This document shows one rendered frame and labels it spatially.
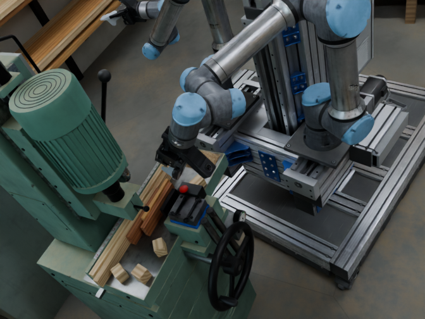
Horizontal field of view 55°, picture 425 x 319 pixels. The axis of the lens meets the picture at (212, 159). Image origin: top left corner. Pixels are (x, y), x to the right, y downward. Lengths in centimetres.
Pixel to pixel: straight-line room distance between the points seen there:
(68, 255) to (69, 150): 67
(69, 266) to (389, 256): 149
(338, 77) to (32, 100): 82
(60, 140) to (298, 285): 149
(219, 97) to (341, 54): 37
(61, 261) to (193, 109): 93
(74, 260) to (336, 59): 114
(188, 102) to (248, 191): 138
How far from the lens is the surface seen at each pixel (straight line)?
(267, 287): 222
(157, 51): 182
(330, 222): 211
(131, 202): 132
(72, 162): 112
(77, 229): 151
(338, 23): 111
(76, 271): 162
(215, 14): 173
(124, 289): 136
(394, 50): 344
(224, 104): 102
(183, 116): 96
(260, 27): 117
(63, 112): 103
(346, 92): 129
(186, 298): 154
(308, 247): 205
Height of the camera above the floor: 198
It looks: 45 degrees down
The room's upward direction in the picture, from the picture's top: 22 degrees counter-clockwise
